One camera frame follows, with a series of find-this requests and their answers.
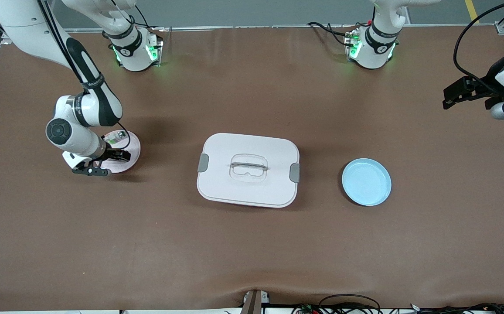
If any white lidded storage box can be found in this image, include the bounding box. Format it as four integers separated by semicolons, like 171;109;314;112
197;133;300;208

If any pinkish white round plate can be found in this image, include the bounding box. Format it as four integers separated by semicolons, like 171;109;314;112
99;130;141;174

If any light blue round plate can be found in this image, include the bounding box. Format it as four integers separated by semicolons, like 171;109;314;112
342;158;392;207

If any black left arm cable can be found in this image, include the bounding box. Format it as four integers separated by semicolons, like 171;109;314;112
453;0;504;90

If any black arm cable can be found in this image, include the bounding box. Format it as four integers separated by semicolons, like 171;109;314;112
36;0;131;151
453;0;504;90

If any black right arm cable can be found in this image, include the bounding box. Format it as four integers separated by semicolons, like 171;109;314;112
36;0;131;151

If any black base power cable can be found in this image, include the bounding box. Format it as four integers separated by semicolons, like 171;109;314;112
308;21;357;46

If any silver table edge rail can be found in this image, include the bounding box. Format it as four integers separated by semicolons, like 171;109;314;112
6;24;503;33

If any metal table edge bracket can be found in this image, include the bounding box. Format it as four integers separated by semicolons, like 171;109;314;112
241;289;271;314

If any black cable bundle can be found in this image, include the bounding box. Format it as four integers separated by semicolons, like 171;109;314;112
291;302;504;314

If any black looped cable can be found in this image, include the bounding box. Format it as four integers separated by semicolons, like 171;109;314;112
319;294;381;314

